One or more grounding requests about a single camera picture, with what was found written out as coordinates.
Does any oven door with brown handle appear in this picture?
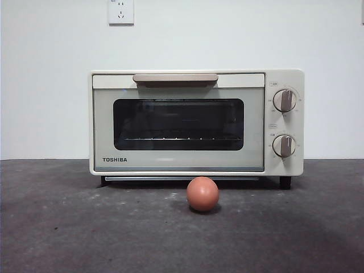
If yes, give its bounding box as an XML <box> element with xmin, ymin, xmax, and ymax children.
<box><xmin>92</xmin><ymin>73</ymin><xmax>266</xmax><ymax>173</ymax></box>

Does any white wall socket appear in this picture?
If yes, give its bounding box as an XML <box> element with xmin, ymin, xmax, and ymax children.
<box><xmin>108</xmin><ymin>0</ymin><xmax>135</xmax><ymax>27</ymax></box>

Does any cream toaster oven body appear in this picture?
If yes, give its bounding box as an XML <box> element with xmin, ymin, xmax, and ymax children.
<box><xmin>88</xmin><ymin>69</ymin><xmax>306</xmax><ymax>191</ymax></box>

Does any metal crumb tray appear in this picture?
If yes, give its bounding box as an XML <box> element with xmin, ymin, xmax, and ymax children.
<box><xmin>104</xmin><ymin>176</ymin><xmax>260</xmax><ymax>182</ymax></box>

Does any brown egg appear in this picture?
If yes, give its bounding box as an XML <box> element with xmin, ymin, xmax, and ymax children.
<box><xmin>186</xmin><ymin>176</ymin><xmax>220</xmax><ymax>212</ymax></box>

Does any cream oven knob brown grip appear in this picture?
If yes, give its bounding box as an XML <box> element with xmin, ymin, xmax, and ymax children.
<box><xmin>272</xmin><ymin>134</ymin><xmax>297</xmax><ymax>158</ymax></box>
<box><xmin>272</xmin><ymin>88</ymin><xmax>299</xmax><ymax>113</ymax></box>

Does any metal wire oven rack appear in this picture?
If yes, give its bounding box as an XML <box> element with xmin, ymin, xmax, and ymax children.
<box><xmin>122</xmin><ymin>135</ymin><xmax>229</xmax><ymax>142</ymax></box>

